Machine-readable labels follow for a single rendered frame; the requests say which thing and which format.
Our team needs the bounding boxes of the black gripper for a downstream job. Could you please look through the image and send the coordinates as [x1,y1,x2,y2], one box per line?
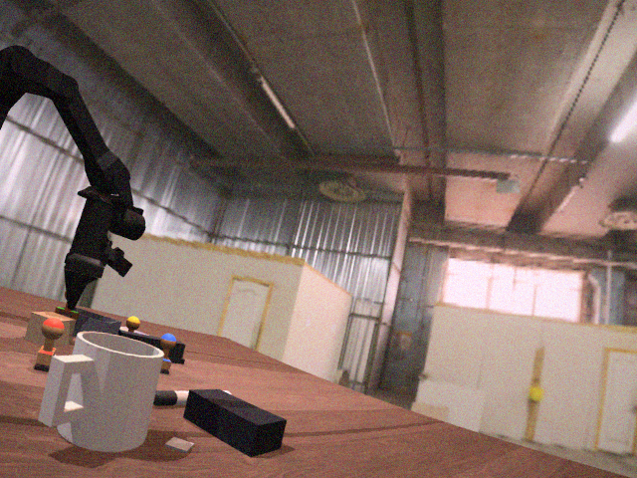
[64,222,107,310]

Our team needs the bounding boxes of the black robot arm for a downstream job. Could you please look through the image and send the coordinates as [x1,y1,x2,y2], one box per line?
[0,45,146,277]

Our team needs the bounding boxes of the grey mug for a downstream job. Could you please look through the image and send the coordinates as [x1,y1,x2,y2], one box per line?
[38,331,164,452]

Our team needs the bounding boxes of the wooden stamp with red knob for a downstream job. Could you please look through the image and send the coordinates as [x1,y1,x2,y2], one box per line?
[34,318,64,372]

